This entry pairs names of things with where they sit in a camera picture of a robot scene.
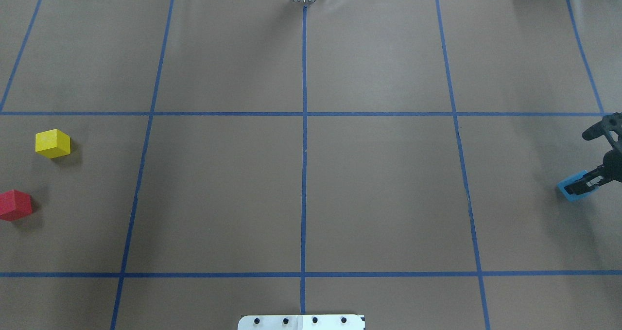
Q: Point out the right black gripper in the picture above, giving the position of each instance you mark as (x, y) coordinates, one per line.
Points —
(613, 165)

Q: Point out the red wooden block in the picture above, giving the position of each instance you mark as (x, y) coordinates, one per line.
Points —
(15, 205)

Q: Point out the yellow wooden block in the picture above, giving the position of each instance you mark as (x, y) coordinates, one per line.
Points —
(52, 143)

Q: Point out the white pedestal column base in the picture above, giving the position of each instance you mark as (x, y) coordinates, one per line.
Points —
(302, 322)

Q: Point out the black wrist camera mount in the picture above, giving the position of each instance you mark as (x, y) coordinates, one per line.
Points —
(610, 127)

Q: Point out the brown paper table cover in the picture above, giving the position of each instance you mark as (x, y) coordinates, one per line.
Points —
(396, 159)

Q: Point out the blue wooden block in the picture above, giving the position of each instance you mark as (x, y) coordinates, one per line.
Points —
(575, 187)

